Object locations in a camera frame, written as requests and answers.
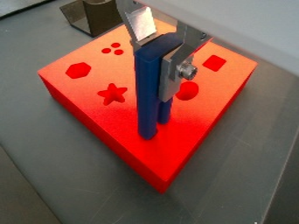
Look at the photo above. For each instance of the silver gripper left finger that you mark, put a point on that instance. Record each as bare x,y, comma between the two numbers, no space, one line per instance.
139,22

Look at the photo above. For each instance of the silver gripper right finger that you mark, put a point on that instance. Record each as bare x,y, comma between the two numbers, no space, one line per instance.
176,64

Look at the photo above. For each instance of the blue square-circle peg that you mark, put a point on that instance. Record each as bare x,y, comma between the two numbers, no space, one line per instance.
152,110

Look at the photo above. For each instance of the dark grey curved holder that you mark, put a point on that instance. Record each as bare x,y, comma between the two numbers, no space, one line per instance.
92,16

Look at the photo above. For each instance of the red shape-sorting block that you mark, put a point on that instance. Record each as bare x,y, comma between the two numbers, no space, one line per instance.
92,83

